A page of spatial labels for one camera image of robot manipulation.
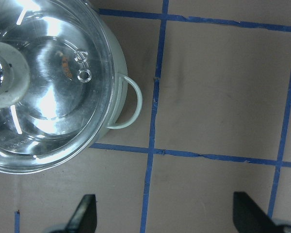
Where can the pale green cooking pot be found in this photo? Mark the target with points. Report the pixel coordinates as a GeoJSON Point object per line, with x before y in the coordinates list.
{"type": "Point", "coordinates": [121, 80]}

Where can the glass pot lid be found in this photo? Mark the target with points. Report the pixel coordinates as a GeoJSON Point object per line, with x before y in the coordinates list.
{"type": "Point", "coordinates": [53, 80]}

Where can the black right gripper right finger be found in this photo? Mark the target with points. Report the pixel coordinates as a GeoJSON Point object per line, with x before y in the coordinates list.
{"type": "Point", "coordinates": [248, 216]}

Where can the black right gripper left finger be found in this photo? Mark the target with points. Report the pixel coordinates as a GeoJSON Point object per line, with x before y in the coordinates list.
{"type": "Point", "coordinates": [84, 219]}

